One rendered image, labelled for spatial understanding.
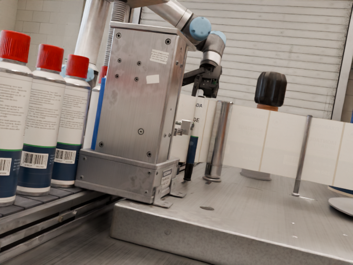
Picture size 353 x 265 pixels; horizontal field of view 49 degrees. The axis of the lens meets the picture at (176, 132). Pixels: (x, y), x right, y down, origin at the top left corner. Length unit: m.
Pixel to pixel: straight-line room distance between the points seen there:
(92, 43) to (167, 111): 0.92
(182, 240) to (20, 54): 0.31
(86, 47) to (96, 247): 1.02
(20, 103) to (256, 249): 0.35
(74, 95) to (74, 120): 0.04
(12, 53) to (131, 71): 0.18
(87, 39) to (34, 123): 0.95
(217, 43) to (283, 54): 3.91
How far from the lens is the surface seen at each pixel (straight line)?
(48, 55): 0.55
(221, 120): 0.89
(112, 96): 0.60
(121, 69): 0.60
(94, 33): 1.47
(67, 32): 7.14
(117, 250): 0.54
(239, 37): 5.57
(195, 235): 0.54
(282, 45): 5.43
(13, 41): 0.49
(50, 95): 0.54
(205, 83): 1.41
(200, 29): 1.35
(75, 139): 0.61
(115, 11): 0.97
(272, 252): 0.53
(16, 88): 0.48
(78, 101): 0.61
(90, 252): 0.52
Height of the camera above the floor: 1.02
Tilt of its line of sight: 3 degrees down
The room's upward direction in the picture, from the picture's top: 10 degrees clockwise
